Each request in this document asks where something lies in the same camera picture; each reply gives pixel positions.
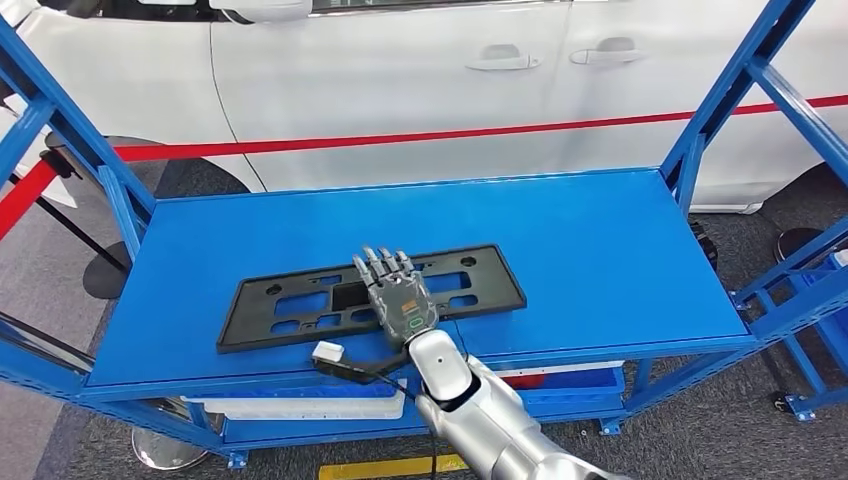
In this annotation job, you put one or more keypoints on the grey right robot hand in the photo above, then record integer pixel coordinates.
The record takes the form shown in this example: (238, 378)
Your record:
(401, 305)

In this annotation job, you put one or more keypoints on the black plastic frame part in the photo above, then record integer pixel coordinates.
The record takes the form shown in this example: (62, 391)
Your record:
(248, 311)

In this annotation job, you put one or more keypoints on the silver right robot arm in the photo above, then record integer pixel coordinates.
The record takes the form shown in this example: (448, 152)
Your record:
(440, 371)

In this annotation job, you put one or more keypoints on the blue metal shelf rack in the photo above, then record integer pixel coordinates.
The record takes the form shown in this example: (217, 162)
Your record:
(798, 405)
(265, 218)

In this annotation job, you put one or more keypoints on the red object in bin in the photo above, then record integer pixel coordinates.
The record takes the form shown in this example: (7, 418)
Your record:
(526, 382)

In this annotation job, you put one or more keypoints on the yellow floor tape square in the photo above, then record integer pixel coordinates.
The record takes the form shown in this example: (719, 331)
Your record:
(384, 469)

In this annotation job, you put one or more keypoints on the long red barrier belt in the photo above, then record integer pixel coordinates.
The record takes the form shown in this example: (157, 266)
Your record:
(397, 137)

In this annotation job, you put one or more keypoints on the blue plastic bin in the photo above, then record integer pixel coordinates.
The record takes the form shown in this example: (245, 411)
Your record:
(583, 397)

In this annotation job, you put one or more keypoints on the white car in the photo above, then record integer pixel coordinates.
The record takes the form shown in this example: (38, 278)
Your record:
(397, 99)

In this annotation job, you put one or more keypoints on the chrome stanchion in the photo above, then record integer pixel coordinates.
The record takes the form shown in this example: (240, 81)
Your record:
(169, 450)

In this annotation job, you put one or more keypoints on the black ridged block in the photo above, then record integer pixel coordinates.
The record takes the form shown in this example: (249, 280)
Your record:
(703, 245)

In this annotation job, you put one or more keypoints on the short red barrier belt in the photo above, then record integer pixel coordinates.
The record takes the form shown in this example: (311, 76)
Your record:
(26, 195)

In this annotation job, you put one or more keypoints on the black round stanchion base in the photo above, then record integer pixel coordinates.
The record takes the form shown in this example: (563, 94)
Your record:
(798, 245)

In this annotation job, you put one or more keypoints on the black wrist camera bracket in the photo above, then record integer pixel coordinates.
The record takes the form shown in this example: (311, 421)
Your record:
(358, 372)

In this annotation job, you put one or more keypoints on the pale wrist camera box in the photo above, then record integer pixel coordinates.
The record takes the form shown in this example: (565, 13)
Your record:
(328, 351)

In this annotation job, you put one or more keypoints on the grey stanchion post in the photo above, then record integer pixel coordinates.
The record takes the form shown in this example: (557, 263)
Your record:
(56, 164)

